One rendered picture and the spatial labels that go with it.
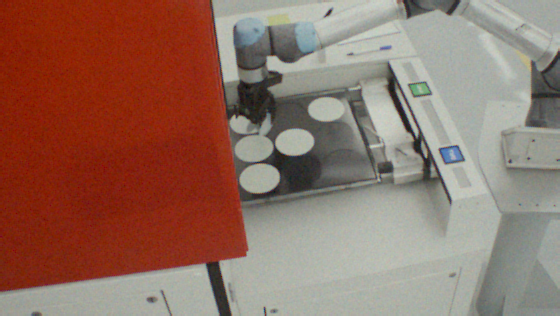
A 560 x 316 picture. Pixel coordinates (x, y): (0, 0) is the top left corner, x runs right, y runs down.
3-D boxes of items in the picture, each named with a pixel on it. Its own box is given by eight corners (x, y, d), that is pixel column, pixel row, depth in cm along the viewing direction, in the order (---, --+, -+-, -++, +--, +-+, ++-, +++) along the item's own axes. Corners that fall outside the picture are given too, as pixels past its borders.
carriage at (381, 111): (393, 185, 174) (394, 177, 172) (359, 95, 200) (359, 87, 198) (422, 179, 175) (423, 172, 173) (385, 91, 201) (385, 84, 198)
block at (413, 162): (393, 175, 173) (394, 166, 171) (389, 165, 175) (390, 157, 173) (422, 169, 173) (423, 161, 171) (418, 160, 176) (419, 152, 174)
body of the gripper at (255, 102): (234, 120, 174) (229, 83, 166) (250, 100, 180) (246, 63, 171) (261, 128, 172) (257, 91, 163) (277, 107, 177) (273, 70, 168)
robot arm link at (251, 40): (268, 30, 154) (231, 35, 154) (272, 68, 162) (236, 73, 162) (265, 13, 160) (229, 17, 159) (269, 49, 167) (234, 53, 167)
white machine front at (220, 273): (236, 372, 143) (207, 267, 114) (201, 125, 200) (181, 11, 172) (250, 369, 143) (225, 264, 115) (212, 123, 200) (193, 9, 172)
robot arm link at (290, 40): (310, 26, 169) (266, 31, 168) (313, 16, 157) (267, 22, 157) (314, 56, 169) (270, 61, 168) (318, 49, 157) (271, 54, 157)
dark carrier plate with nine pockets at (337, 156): (237, 202, 168) (237, 201, 168) (222, 111, 192) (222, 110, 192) (375, 179, 170) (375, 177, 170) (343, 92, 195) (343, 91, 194)
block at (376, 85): (362, 95, 196) (362, 87, 193) (359, 87, 198) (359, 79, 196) (388, 91, 196) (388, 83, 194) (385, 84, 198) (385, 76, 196)
